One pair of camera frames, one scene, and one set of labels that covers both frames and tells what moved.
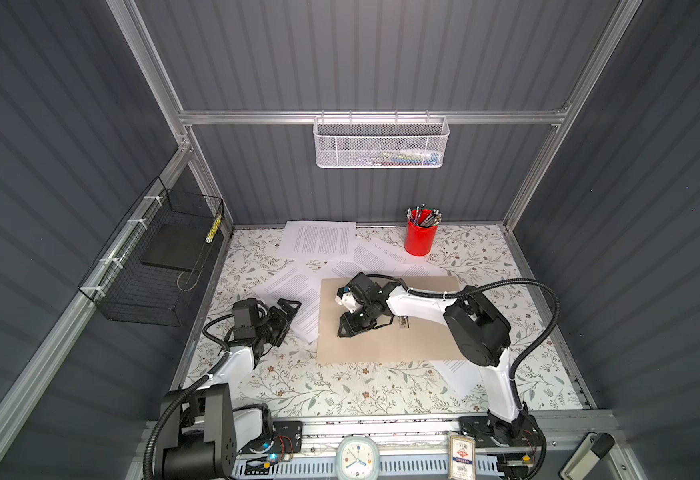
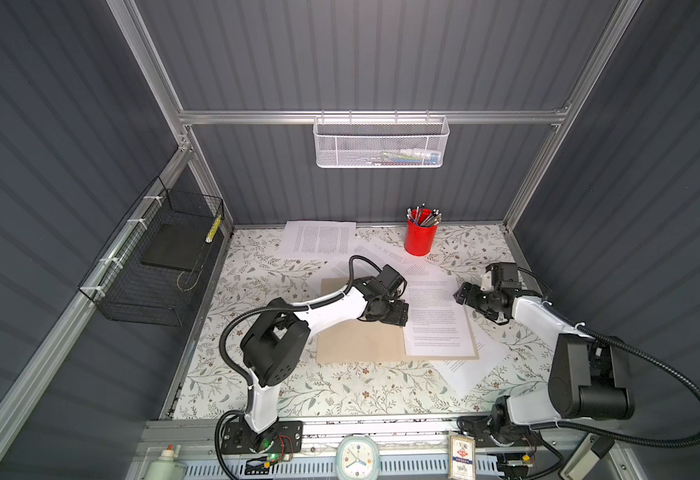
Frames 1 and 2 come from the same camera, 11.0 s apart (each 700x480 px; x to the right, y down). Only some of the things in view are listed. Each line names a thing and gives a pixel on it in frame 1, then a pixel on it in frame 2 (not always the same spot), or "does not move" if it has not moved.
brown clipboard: (403, 341) does not move
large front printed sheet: (463, 375) does not move
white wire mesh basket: (374, 142) does not move
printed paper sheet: (374, 260) → (437, 324)
